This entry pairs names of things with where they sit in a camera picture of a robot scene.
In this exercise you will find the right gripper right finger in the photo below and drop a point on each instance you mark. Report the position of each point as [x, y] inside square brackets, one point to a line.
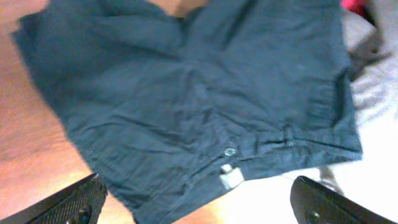
[313, 203]

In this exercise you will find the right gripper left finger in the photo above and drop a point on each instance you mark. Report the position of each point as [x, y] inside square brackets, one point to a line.
[79, 203]

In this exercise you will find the navy blue shorts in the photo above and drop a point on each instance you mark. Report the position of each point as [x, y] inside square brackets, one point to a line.
[167, 110]

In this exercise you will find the grey shorts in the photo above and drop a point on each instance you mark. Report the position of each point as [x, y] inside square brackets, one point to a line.
[372, 181]

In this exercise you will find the red orange garment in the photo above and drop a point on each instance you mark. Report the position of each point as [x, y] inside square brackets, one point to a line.
[356, 6]

